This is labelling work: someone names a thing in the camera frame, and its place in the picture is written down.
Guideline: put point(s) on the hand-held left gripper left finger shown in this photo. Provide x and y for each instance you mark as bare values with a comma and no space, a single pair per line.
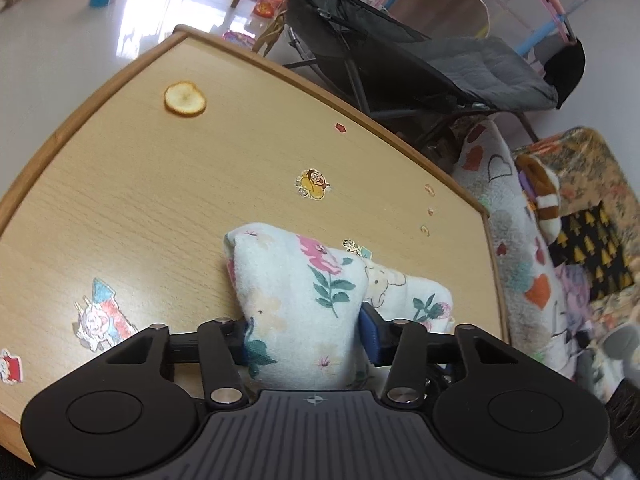
242,355

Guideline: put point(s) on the dried orange slice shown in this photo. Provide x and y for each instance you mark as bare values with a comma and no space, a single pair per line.
185,99

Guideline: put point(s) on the grey folding chair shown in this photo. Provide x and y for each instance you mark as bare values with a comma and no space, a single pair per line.
450,60

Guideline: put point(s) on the monkey cartoon sticker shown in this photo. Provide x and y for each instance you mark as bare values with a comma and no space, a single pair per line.
313,185

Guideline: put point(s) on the wooden table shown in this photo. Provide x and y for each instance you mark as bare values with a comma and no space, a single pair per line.
175,185

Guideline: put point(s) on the large cartoon sticker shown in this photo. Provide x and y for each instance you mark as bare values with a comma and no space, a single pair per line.
102,317

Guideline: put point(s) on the heart print quilt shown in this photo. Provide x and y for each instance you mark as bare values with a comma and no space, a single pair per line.
520,260

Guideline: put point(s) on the yellow floral blanket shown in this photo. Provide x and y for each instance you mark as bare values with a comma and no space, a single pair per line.
590,170

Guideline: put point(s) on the red white cartoon sticker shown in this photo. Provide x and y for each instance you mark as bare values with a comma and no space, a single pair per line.
10,366

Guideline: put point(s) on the small red sticker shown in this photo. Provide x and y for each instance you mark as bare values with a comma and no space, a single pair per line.
340,127

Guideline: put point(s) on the white floral baby garment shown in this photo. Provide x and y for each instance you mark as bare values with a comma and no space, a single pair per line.
290,300

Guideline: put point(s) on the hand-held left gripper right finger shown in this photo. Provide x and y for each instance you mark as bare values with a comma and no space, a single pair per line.
372,335

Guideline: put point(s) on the orange toy bucket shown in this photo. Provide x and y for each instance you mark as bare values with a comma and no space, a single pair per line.
266,5

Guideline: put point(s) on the lavender cloth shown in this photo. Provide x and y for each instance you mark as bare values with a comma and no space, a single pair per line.
575,295

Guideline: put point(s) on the black cushion gold trees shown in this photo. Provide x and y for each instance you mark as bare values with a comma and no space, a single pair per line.
595,250

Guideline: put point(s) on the brown white plush toy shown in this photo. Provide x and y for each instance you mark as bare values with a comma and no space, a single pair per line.
542,195

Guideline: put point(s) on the pink toy drum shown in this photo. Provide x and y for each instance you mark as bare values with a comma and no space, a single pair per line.
239,39

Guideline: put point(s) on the small cartoon sticker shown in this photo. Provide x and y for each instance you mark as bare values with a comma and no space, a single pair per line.
356,247

